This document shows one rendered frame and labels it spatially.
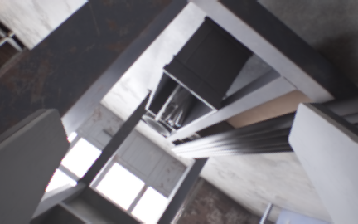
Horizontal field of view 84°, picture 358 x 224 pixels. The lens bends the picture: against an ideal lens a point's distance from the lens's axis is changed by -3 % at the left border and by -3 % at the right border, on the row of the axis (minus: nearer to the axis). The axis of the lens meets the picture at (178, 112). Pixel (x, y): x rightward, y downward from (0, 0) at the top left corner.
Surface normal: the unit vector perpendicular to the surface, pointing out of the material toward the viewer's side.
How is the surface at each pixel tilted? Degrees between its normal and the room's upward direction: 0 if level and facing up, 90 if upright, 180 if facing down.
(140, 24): 90
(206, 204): 90
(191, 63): 90
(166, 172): 90
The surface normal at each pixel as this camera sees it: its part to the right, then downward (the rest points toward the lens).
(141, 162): 0.25, -0.22
